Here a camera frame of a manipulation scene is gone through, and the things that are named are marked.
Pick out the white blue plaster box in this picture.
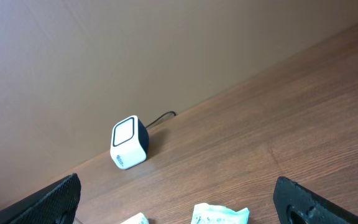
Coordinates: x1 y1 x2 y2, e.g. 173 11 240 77
121 212 149 224

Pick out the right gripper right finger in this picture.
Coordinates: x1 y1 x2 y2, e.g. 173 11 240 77
273 176 358 224

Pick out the teal tissue pack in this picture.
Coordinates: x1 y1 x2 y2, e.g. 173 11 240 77
191 203 250 224

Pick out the white barcode scanner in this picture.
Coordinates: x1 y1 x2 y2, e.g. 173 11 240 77
110 115 149 170

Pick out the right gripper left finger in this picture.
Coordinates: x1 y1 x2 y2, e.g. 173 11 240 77
0 173 81 224

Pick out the scanner black cable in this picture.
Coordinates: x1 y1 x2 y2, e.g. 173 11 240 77
145 110 177 129

